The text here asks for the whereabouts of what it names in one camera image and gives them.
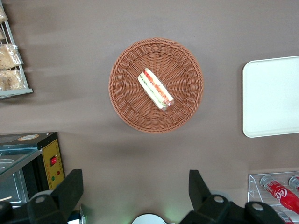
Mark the triangle sandwich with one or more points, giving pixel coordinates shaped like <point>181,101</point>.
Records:
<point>154,88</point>

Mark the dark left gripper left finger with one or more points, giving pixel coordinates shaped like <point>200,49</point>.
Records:
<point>56,205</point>

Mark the black food warmer cabinet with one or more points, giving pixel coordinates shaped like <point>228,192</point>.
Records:
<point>52,149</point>

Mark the clear rice cracker bag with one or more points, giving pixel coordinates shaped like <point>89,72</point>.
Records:
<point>2,14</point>
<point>9,57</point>
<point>11,79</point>

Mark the steel warmer pan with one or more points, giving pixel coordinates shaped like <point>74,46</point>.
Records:
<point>11,189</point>

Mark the cream plastic tray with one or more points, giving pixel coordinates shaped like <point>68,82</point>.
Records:
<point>273,98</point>

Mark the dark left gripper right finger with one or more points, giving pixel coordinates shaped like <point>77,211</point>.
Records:
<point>210,210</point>

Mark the clear acrylic bottle rack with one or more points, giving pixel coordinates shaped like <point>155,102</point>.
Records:
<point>253,186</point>

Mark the red cola bottle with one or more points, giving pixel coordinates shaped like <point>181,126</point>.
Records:
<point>285,217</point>
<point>294,183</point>
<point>282,194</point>

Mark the round brown wicker basket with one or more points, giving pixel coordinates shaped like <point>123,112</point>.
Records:
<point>130,105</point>

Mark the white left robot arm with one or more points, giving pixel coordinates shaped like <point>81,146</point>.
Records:
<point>148,220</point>

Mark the wooden skewer stick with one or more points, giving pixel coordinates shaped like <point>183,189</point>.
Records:
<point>5,198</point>

